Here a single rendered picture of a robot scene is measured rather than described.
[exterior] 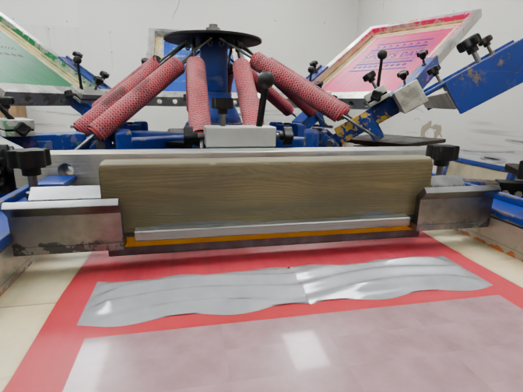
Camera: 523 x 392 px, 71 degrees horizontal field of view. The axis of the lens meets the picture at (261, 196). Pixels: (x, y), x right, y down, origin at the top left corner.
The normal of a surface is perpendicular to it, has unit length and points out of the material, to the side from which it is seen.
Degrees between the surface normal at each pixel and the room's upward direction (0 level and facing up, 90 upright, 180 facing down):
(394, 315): 0
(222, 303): 40
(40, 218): 90
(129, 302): 32
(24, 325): 0
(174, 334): 0
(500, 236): 90
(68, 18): 90
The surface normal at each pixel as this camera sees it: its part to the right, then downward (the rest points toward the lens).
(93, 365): 0.01, -0.97
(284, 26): 0.20, 0.24
